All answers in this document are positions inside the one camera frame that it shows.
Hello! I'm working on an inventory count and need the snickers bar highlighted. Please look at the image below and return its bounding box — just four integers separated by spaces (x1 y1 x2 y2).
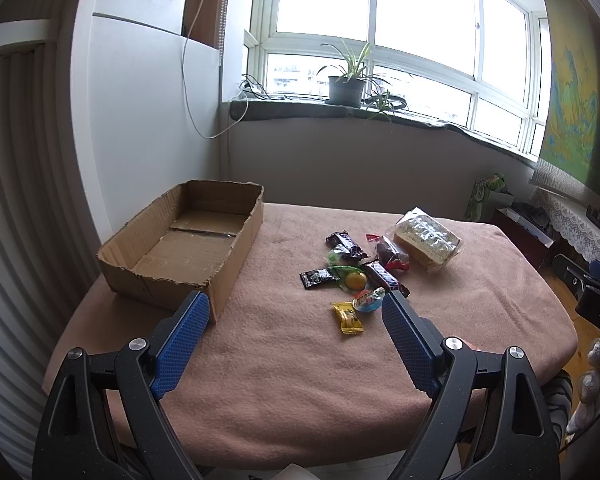
361 260 410 297
325 231 368 263

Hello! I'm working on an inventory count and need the yellow candy wrapper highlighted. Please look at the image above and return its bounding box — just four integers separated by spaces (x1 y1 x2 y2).
332 302 364 336

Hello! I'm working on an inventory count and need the yellow ball green wrapper candy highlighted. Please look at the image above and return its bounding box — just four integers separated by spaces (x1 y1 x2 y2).
326 252 368 292

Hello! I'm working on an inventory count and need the red clear dark cake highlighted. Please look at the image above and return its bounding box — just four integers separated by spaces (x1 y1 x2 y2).
365 233 411 272

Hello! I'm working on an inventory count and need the bread loaf slice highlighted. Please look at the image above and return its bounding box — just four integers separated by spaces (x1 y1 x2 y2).
387 207 463 272

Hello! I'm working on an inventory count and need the black white patterned snack packet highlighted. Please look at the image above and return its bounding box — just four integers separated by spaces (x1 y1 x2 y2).
299 268 339 289

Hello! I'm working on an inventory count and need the white lace cloth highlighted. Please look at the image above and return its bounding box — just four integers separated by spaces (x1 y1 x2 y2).
529 158 600 263

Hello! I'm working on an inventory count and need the open cardboard box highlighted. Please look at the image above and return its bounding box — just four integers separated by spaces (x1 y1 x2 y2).
97 180 264 323

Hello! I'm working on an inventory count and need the dark red side cabinet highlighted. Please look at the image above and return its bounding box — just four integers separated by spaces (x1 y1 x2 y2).
491 208 555 269

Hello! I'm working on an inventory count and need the pink blanket table cover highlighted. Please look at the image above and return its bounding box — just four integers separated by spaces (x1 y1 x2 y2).
40 201 580 470

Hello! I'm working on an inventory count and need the green printed carton box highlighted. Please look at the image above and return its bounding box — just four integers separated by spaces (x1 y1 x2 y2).
464 172 515 222

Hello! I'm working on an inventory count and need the white cabinet panel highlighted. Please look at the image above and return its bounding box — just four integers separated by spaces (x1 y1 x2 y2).
69 0 220 243

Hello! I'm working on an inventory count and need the small spider plant offshoot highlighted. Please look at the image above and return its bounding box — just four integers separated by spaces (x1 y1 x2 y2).
362 90 407 124

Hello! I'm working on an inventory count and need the dark potted spider plant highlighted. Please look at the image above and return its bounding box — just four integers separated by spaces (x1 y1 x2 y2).
322 39 390 108

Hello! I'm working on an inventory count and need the yellow green wall map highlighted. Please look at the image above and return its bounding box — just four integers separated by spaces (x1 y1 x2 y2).
533 0 600 203

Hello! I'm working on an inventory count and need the window frame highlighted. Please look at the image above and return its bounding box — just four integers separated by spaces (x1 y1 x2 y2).
246 0 550 159

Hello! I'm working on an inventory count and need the white hanging cable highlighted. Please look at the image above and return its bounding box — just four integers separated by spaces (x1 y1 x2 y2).
180 0 251 141

